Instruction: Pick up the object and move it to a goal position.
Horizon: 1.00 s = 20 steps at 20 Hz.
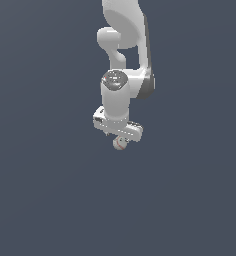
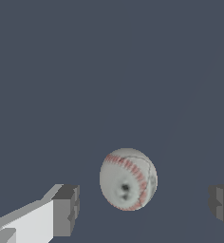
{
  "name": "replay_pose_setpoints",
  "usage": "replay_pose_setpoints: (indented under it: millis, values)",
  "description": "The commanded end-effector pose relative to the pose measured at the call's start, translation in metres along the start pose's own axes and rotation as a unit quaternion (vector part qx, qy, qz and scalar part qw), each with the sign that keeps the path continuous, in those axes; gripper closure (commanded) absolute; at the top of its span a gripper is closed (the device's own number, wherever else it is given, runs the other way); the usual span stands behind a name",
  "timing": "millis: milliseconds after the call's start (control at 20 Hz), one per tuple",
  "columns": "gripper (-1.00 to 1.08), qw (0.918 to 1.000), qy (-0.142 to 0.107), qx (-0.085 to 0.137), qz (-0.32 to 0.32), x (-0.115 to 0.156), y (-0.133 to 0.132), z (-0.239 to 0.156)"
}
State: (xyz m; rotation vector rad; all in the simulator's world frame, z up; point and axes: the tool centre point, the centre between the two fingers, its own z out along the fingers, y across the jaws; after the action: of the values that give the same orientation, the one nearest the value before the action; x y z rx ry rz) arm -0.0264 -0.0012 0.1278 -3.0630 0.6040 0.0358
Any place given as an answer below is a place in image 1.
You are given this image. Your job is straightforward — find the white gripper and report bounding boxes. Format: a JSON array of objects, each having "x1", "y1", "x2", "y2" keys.
[{"x1": 92, "y1": 105, "x2": 144, "y2": 143}]

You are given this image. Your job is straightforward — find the white ball with red seam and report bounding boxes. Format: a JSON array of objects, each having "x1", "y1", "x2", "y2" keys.
[{"x1": 112, "y1": 135, "x2": 129, "y2": 151}]

